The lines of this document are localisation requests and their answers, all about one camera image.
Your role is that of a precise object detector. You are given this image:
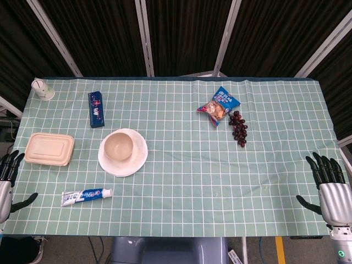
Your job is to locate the white paper cup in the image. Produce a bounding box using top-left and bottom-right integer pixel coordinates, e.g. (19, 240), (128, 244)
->
(31, 78), (56, 101)

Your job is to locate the dark red grape bunch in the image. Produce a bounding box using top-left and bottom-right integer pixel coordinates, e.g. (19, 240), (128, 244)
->
(228, 110), (248, 149)

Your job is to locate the dark blue rectangular box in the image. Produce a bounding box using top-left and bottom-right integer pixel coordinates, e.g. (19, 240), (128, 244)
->
(87, 91), (106, 129)

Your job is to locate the beige bowl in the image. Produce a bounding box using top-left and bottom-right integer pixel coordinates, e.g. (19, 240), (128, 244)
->
(103, 131), (134, 161)

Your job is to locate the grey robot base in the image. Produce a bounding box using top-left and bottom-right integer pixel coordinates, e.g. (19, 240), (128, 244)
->
(109, 236), (229, 264)

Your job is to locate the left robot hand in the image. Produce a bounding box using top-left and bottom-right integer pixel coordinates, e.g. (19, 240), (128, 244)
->
(0, 150), (39, 224)

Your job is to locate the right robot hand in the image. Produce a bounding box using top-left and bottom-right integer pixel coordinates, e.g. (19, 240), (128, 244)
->
(295, 152), (352, 228)

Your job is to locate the blue snack bag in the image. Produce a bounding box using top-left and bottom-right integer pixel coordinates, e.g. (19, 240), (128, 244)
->
(196, 86), (241, 128)

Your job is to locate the white plate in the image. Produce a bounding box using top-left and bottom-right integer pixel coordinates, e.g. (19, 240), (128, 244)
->
(97, 128), (149, 178)

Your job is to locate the green checkered tablecloth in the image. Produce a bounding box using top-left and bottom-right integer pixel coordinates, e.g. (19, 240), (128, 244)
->
(2, 77), (350, 237)

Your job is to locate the white metal frame post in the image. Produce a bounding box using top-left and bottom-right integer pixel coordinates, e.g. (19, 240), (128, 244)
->
(134, 0), (155, 77)
(294, 12), (352, 78)
(212, 0), (242, 77)
(26, 0), (83, 78)

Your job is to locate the black curtain backdrop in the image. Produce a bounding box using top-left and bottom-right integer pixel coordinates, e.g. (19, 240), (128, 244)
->
(0, 0), (352, 141)

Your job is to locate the beige lidded food container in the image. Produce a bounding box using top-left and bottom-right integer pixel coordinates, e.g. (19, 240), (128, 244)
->
(24, 132), (75, 167)

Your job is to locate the blue white toothpaste tube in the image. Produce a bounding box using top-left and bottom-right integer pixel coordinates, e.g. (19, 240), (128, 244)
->
(60, 188), (114, 207)

